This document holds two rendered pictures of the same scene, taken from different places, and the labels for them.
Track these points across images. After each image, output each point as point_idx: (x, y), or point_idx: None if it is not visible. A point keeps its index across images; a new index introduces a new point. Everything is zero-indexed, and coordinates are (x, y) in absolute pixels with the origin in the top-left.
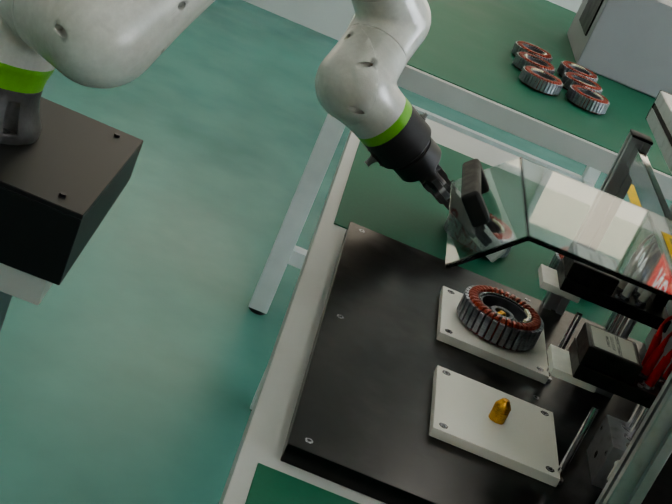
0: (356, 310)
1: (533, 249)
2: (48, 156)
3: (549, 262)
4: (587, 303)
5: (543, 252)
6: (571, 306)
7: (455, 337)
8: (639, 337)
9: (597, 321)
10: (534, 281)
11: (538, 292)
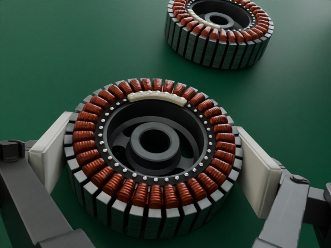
0: None
1: (123, 54)
2: None
3: (161, 50)
4: (275, 58)
5: (126, 44)
6: (309, 86)
7: None
8: (324, 39)
9: (327, 70)
10: (260, 108)
11: (303, 120)
